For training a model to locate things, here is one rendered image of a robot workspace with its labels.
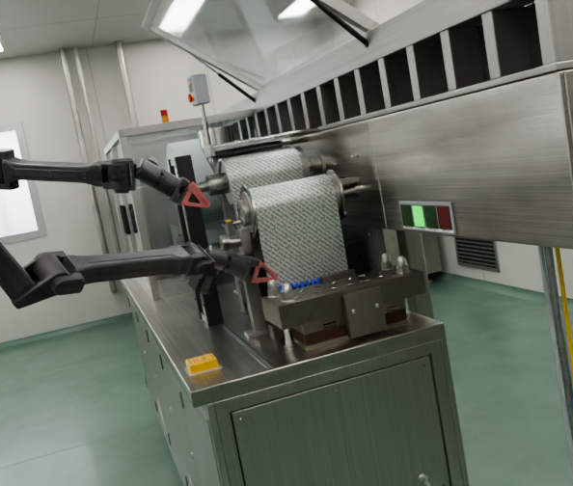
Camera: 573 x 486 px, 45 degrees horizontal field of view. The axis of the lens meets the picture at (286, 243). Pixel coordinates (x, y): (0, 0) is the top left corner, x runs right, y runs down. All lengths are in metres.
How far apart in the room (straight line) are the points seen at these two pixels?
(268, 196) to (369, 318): 0.43
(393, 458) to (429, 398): 0.18
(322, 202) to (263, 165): 0.29
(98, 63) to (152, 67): 0.54
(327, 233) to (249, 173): 0.34
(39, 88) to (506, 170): 6.40
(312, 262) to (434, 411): 0.51
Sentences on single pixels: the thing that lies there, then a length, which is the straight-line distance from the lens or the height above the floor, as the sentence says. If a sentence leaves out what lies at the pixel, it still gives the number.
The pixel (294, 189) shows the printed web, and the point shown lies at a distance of 1.89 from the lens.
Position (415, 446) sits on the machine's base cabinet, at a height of 0.60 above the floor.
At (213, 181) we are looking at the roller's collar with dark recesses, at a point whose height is 1.35.
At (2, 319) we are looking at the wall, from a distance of 7.48.
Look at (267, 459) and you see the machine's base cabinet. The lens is 1.71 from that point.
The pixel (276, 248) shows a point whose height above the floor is 1.14.
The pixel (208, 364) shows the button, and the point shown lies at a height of 0.92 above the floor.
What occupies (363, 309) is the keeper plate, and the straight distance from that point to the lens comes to 1.74.
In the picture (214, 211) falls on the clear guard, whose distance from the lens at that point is 2.88.
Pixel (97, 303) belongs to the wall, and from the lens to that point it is 7.44.
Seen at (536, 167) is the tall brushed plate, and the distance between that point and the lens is 1.30.
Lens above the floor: 1.39
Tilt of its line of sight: 7 degrees down
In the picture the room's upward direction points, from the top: 10 degrees counter-clockwise
